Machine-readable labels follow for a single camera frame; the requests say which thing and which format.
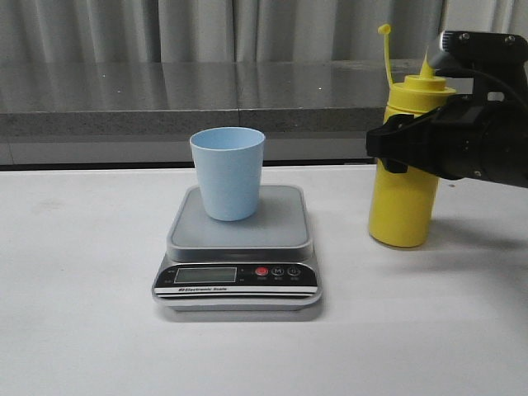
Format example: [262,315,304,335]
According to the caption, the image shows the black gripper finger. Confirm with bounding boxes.
[384,107,441,129]
[366,121,438,174]

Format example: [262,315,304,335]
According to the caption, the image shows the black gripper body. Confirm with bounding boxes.
[428,100,527,188]

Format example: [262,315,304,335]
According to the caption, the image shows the yellow squeeze bottle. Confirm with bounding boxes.
[369,24,455,248]

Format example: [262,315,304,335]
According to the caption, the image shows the light blue plastic cup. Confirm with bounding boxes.
[190,127,266,221]

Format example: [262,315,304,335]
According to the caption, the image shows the silver electronic kitchen scale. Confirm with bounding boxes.
[152,185,323,311]

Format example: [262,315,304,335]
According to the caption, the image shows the grey stone counter ledge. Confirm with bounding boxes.
[1,61,389,140]

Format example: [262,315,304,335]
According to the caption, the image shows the grey pleated curtain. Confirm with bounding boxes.
[1,1,527,64]

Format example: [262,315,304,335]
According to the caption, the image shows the black camera cable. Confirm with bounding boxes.
[436,68,528,109]

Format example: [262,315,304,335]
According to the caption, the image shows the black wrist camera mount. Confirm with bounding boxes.
[426,31,527,106]

